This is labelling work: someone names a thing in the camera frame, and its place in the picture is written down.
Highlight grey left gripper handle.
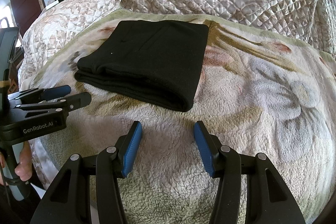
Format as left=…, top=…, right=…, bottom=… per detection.
left=1, top=142, right=30, bottom=201

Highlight person's left hand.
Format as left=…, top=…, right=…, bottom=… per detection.
left=15, top=141, right=33, bottom=181

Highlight black pants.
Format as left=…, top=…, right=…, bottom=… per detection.
left=75, top=20, right=209, bottom=112

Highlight floral fleece blanket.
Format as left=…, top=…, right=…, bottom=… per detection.
left=30, top=10, right=335, bottom=223

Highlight dark wooden door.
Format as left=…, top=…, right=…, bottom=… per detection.
left=10, top=0, right=45, bottom=37

